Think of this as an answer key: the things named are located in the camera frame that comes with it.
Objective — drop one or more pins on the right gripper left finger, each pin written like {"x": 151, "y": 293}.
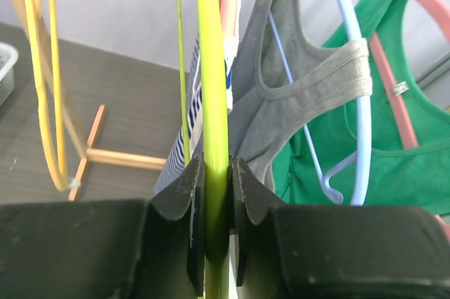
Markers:
{"x": 132, "y": 248}

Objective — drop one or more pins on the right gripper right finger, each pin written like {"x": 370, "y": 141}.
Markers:
{"x": 333, "y": 251}

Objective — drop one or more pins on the striped blue white tank top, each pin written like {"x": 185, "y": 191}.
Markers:
{"x": 189, "y": 136}

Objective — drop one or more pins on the lime green hanger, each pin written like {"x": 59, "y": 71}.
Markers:
{"x": 208, "y": 253}

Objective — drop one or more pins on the light blue hanger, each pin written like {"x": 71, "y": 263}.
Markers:
{"x": 298, "y": 81}

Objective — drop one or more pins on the grey tank top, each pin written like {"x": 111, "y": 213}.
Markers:
{"x": 246, "y": 98}

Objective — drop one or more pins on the green tank top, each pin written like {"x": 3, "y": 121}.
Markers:
{"x": 333, "y": 135}

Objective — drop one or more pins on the pink plastic hanger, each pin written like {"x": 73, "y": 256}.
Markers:
{"x": 410, "y": 164}

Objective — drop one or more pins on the white left laundry basket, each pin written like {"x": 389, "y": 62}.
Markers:
{"x": 9, "y": 57}

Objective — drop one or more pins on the wooden clothes rack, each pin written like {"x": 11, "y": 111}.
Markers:
{"x": 67, "y": 150}

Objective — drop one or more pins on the grey right frame post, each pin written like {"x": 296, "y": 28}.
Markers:
{"x": 435, "y": 72}

